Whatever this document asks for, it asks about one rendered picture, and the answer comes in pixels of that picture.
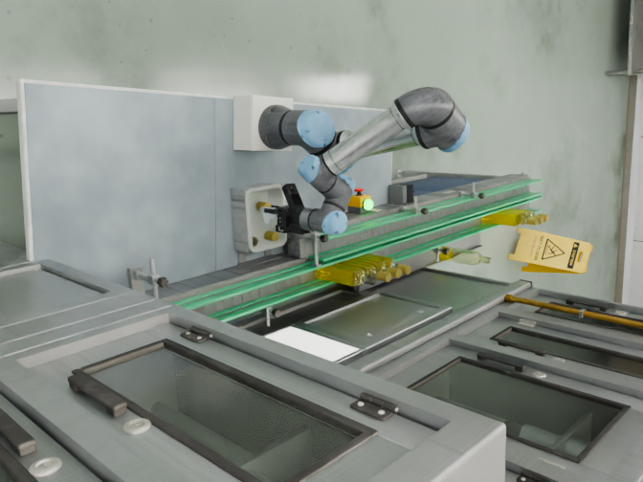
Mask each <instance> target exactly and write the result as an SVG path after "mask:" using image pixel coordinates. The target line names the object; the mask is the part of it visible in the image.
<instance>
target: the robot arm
mask: <svg viewBox="0 0 643 482"><path fill-rule="evenodd" d="M333 124H334V121H333V120H332V119H331V117H330V116H329V115H328V114H327V113H325V112H323V111H320V110H315V109H310V110H291V109H289V108H287V107H286V106H283V105H279V104H275V105H270V106H268V107H267V108H266V109H265V110H264V111H263V112H262V114H261V115H260V118H259V121H258V133H259V137H260V138H261V140H262V142H263V143H264V144H265V145H266V146H267V147H269V148H271V149H283V148H286V147H288V146H290V145H299V146H301V147H302V148H303V149H305V150H306V151H307V152H308V153H309V154H310V155H309V156H306V157H304V158H303V159H302V160H301V161H300V163H299V175H300V176H301V177H302V178H303V179H304V180H305V181H306V182H307V183H309V184H310V185H311V186H312V187H314V188H315V189H316V190H317V191H318V192H319V193H320V194H322V195H323V196H324V197H325V199H324V201H323V203H322V206H321V208H305V207H304V205H303V202H302V200H301V198H300V196H299V192H298V190H297V187H296V185H295V184H285V185H284V186H283V187H282V191H283V193H284V196H285V198H286V201H287V203H288V206H282V205H271V208H268V207H261V208H259V209H258V210H259V211H261V212H262V214H263V218H264V222H265V224H266V225H269V224H270V222H271V220H272V219H276V218H277V225H276V231H277V232H283V233H288V232H292V233H297V234H306V233H310V231H316V232H321V233H326V234H341V233H343V232H344V231H345V229H346V227H347V217H346V215H345V214H344V212H345V210H346V207H347V205H348V203H349V201H350V198H351V197H352V195H353V192H354V188H355V186H356V184H355V182H354V180H353V179H351V178H349V177H348V176H346V175H343V174H342V173H345V172H347V171H348V169H349V168H352V167H353V166H354V165H355V164H356V163H357V162H358V161H359V160H360V159H362V158H364V157H369V156H373V155H378V154H383V153H388V152H391V151H396V150H401V149H405V148H410V147H415V146H419V145H420V146H421V147H422V148H424V149H430V148H434V147H438V149H439V150H441V151H443V152H453V151H455V150H457V149H458V148H459V147H460V146H462V145H463V144H464V143H465V142H466V141H467V139H468V137H469V134H470V124H469V122H468V121H467V119H466V117H465V115H464V114H462V112H461V111H460V109H459V108H458V107H457V105H456V104H455V102H454V101H453V99H452V97H451V96H450V95H449V94H448V93H447V92H446V91H445V90H443V89H440V88H437V87H422V88H417V89H414V90H411V91H409V92H407V93H405V94H404V95H402V96H400V97H399V98H397V99H395V100H394V101H393V104H392V106H391V107H389V109H388V110H386V111H385V112H383V113H382V114H380V115H379V116H378V117H376V118H375V119H373V120H371V121H370V122H369V123H367V124H366V125H364V126H363V127H361V128H360V129H359V130H357V131H356V132H354V133H353V132H352V131H350V130H344V131H341V132H337V131H336V130H335V126H333ZM278 227H279V229H280V230H283V231H279V230H278ZM287 230H288V231H287Z"/></svg>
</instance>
